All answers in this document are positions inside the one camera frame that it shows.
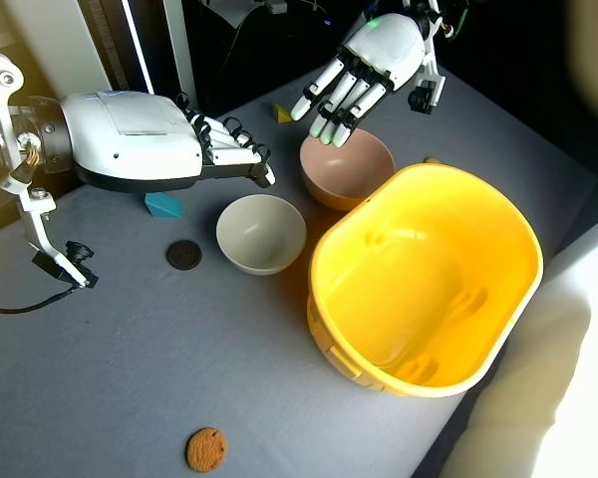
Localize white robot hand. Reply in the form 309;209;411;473
289;13;428;148
59;91;277;194

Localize large pink bowl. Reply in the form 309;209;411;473
298;127;397;213

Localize small cream bowl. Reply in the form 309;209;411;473
215;193;308;277

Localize yellow plastic tub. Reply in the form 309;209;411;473
306;162;545;398

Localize teal wedge block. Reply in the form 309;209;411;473
144;191;186;220

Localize dark chocolate sandwich cookie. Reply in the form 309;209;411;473
165;239;203;272

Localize grey table cloth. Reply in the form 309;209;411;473
0;62;598;478

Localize white upright frame post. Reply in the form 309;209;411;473
119;0;198;109

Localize black camera cable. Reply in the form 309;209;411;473
0;286;79;315

